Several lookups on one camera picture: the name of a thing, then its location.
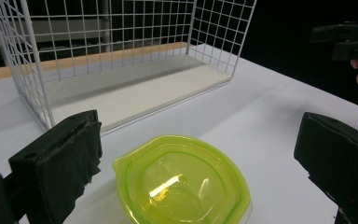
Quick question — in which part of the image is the white wire rack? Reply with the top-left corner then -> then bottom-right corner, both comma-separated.
0,0 -> 258,135

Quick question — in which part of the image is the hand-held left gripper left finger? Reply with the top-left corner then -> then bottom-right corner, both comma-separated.
8,109 -> 103,224

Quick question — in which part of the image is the green lidded plastic container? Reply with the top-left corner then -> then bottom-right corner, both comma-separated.
112,133 -> 253,224

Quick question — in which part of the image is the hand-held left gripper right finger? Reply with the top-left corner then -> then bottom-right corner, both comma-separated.
293,111 -> 358,224

